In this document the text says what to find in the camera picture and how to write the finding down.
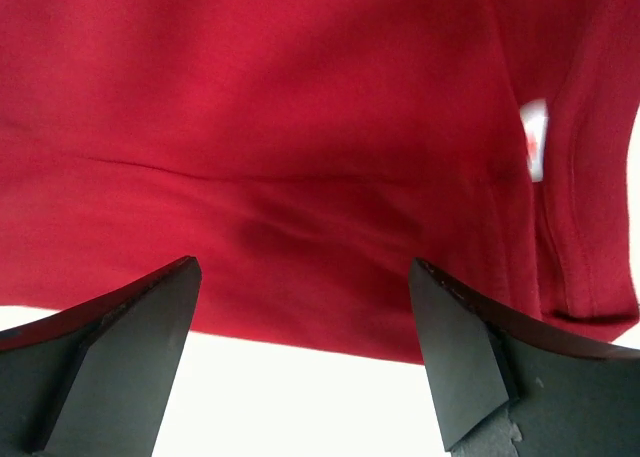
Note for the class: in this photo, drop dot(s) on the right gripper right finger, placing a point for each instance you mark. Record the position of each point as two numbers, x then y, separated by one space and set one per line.
506 384

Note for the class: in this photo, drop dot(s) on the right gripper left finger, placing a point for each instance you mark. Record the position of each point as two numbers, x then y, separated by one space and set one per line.
95 379

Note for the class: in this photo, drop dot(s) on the dark red t-shirt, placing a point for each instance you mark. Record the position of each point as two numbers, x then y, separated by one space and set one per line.
306 151

